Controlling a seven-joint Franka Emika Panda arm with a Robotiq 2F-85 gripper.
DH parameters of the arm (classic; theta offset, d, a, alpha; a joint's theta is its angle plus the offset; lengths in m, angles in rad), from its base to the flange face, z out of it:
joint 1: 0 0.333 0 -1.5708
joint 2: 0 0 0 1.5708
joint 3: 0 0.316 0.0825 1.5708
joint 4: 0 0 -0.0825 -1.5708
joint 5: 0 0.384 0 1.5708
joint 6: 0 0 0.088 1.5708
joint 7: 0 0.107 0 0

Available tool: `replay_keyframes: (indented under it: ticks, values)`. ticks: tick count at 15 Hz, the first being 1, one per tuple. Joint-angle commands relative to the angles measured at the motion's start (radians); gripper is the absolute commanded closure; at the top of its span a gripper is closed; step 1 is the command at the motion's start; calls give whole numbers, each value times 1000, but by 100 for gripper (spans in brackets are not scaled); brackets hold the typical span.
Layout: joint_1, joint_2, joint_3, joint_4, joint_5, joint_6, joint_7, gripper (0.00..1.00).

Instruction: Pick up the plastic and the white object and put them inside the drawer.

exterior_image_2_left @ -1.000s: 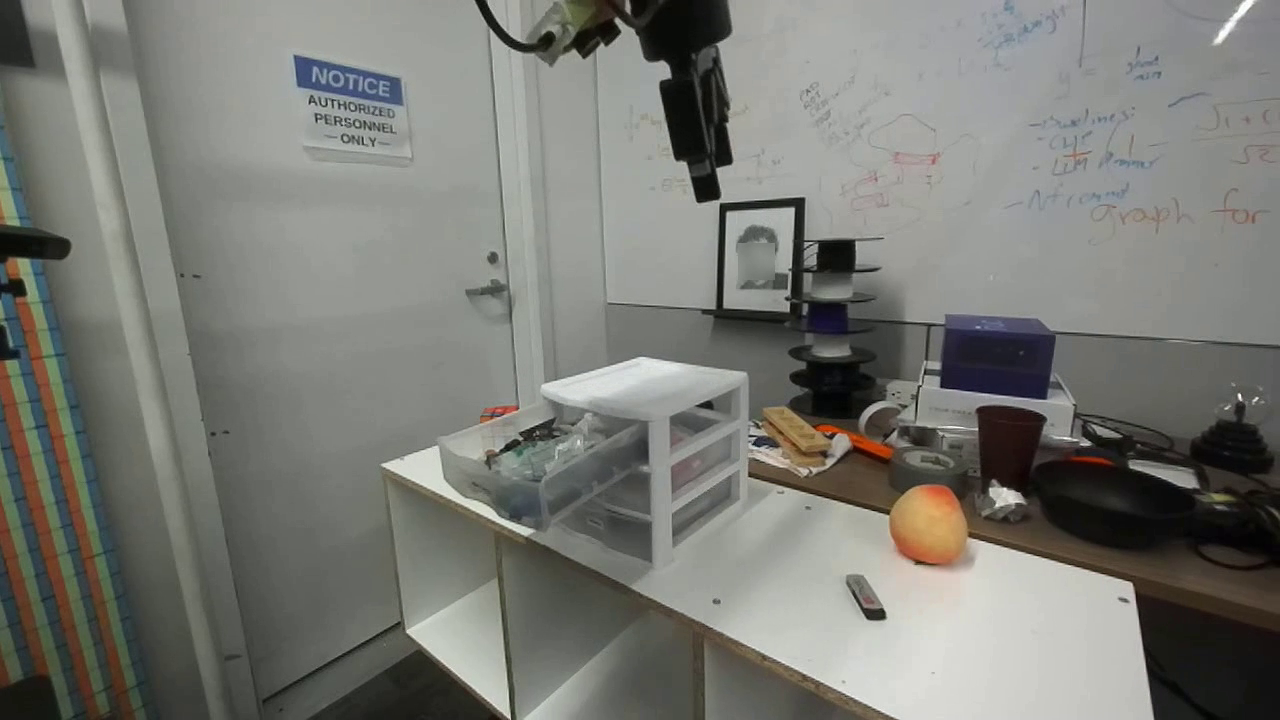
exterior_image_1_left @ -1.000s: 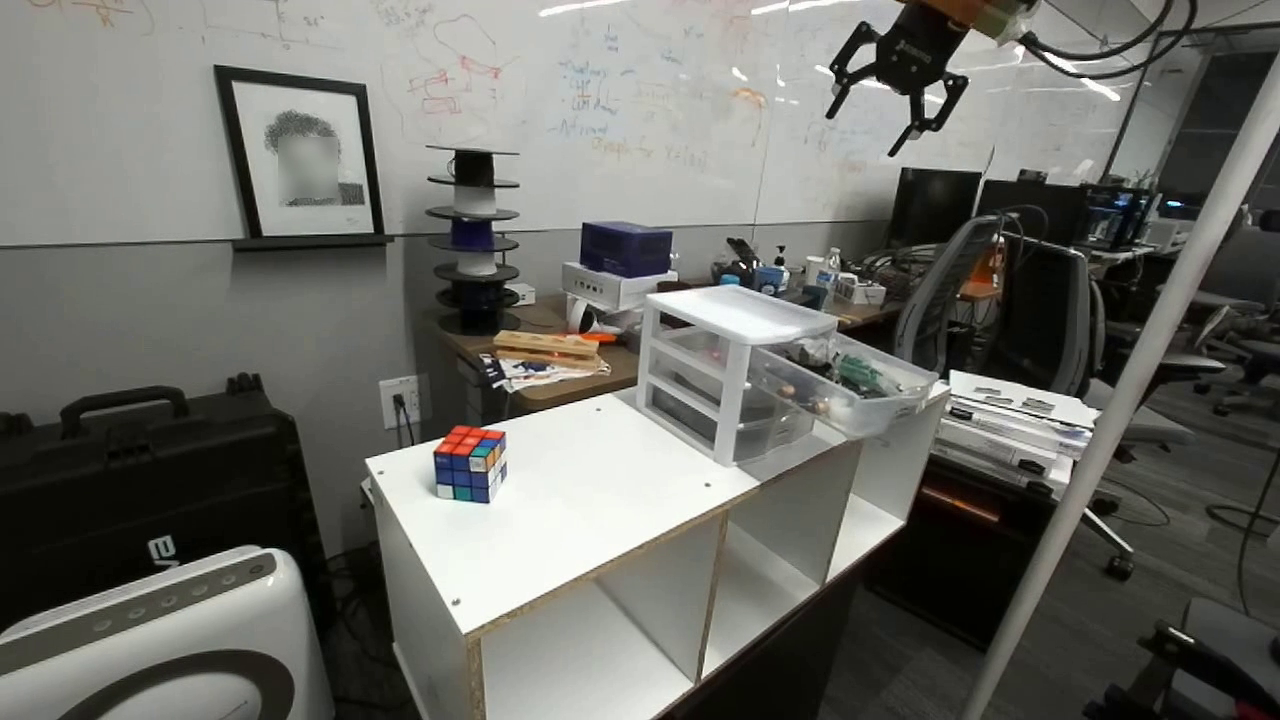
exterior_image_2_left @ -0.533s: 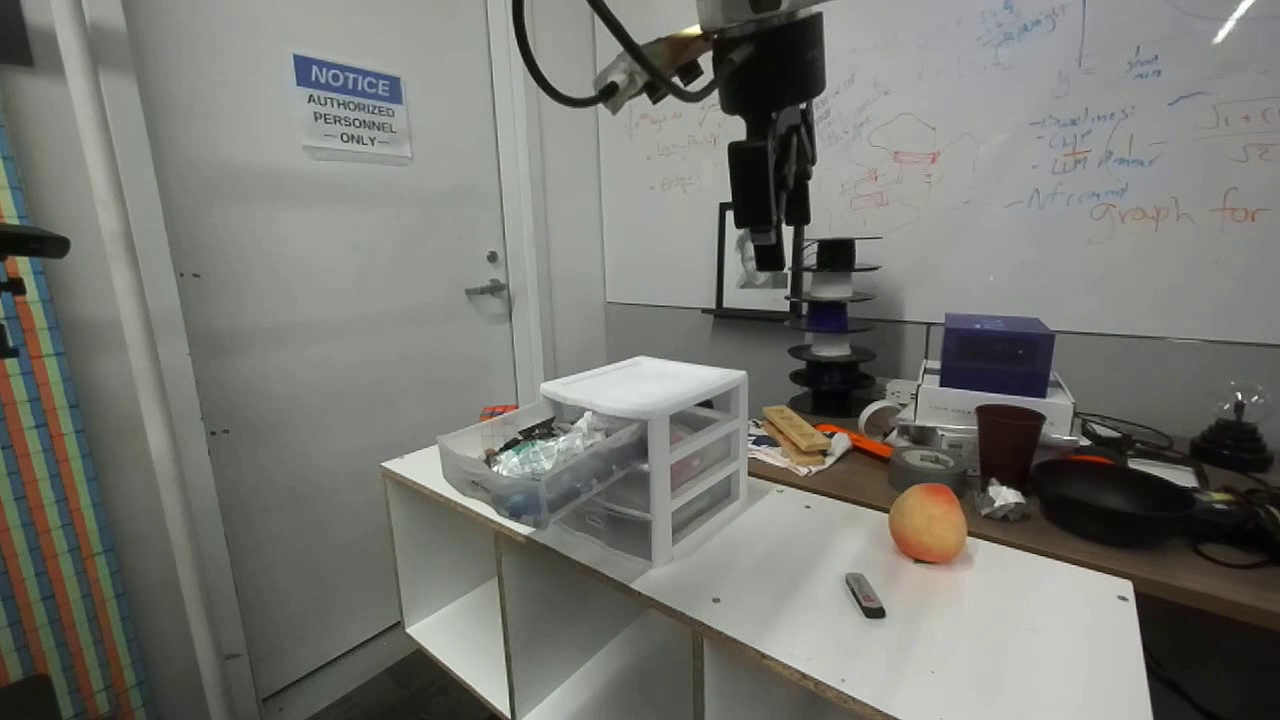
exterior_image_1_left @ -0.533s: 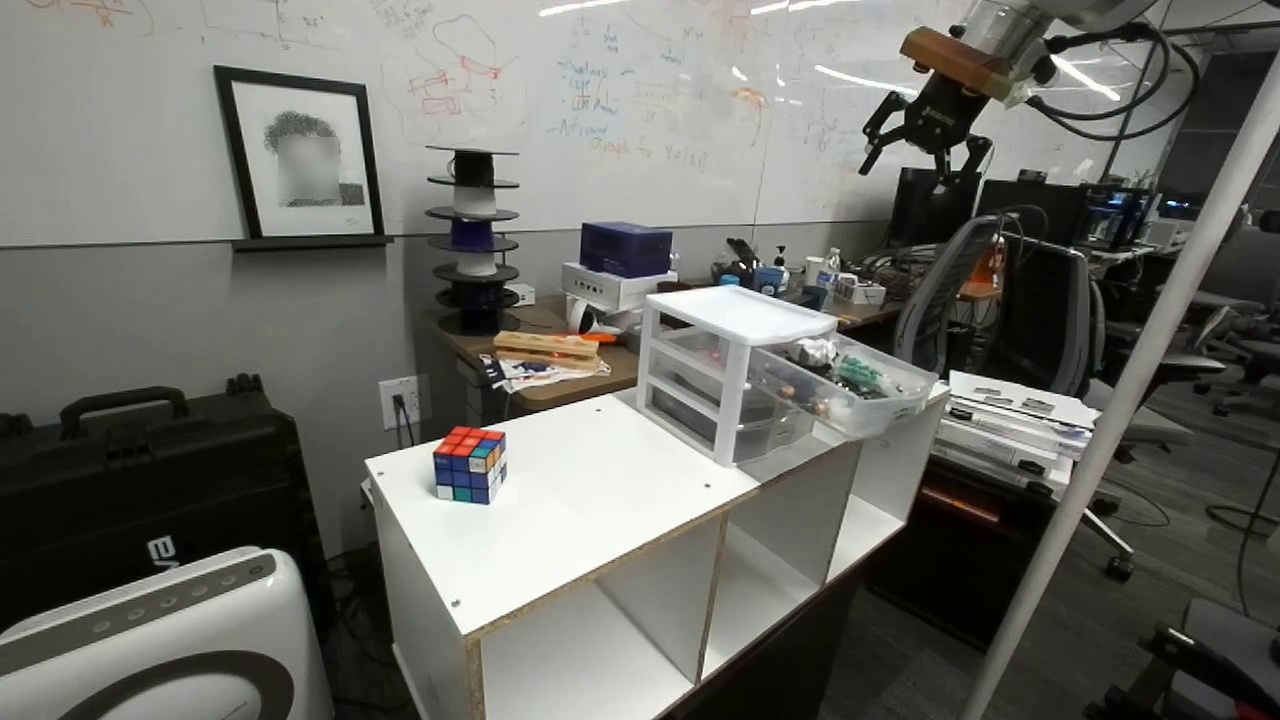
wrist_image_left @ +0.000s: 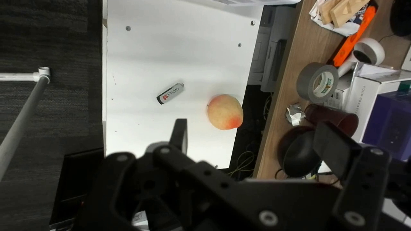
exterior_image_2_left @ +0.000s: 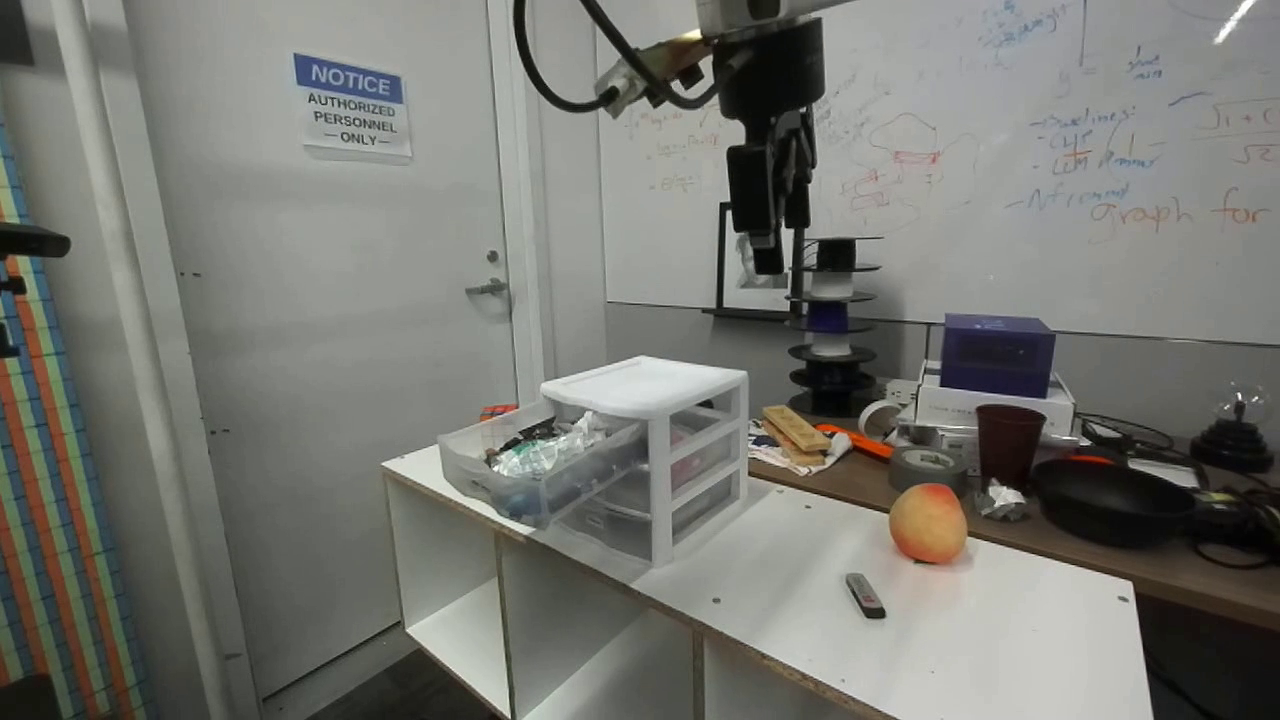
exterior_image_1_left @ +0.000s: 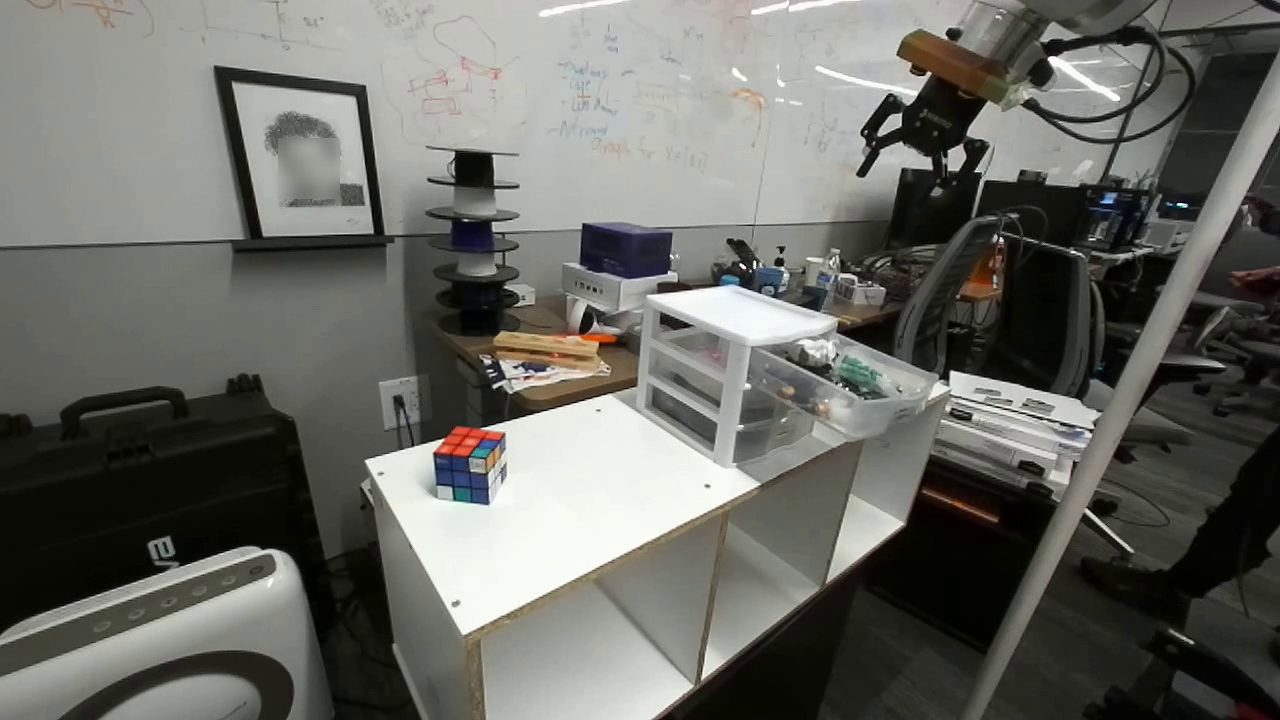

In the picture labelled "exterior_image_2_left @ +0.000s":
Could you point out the clear plastic pulled-out drawer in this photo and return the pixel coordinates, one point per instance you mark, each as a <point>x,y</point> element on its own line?
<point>532,505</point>

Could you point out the white door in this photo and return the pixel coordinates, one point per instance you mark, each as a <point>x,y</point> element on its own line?
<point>374,425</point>

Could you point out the crumpled silver foil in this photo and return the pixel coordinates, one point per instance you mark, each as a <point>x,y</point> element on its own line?
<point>1007,501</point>

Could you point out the blue white notice sign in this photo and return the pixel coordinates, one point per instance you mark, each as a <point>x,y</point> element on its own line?
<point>353,107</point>

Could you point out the white cube shelf cabinet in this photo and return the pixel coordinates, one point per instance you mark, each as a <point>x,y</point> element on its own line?
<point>932,624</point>

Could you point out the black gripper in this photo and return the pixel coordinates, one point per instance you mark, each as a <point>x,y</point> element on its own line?
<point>771,72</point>

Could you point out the dark red cup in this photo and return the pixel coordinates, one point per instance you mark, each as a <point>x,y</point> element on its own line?
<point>1009,446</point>

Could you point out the colourful striped panel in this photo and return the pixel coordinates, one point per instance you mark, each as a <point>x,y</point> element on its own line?
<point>54,533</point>

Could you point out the purple box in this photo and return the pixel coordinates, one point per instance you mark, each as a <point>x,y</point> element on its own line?
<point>998,352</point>

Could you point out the grey tape roll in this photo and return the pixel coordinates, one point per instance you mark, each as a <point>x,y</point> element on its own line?
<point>930,466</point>

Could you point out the small red object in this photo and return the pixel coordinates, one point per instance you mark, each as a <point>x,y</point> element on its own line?
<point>499,410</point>

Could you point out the clear plastic bag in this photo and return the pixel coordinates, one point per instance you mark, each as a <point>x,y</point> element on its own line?
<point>566,446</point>

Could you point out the black framed portrait picture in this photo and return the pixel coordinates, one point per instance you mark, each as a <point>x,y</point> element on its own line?
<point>728,264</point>

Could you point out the scribbled whiteboard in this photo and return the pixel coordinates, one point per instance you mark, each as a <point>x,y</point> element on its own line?
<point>1012,133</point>

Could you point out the black frying pan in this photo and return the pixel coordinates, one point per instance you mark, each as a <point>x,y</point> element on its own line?
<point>1108,505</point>

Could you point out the brown wooden desk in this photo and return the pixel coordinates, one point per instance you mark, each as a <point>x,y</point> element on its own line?
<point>1202,583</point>

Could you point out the clear plastic bottom drawer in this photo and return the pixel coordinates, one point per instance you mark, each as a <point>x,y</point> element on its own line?
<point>706,509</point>

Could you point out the wooden brush block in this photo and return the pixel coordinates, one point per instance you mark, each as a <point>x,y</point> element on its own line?
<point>796,431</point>

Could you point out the white mug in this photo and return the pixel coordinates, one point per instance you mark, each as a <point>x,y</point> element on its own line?
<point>884,417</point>

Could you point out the tan wrist camera box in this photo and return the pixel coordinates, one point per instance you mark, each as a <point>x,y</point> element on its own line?
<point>672,60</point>

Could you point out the black dome shaped device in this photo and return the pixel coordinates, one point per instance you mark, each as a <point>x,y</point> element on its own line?
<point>1232,441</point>

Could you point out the white flat box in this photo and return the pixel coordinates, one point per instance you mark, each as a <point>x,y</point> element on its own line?
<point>949,405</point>

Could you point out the orange pink peach fruit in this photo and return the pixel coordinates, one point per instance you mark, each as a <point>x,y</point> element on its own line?
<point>930,520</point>

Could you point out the clear plastic middle drawer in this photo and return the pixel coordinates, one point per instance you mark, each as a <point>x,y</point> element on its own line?
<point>706,463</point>

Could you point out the black spool stack tower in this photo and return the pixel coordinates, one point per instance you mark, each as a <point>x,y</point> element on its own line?
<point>832,352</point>

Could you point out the white plastic drawer unit frame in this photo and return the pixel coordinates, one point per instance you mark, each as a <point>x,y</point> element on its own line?
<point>646,387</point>

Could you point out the white slanted pole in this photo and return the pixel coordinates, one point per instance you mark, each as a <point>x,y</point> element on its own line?
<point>144,400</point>

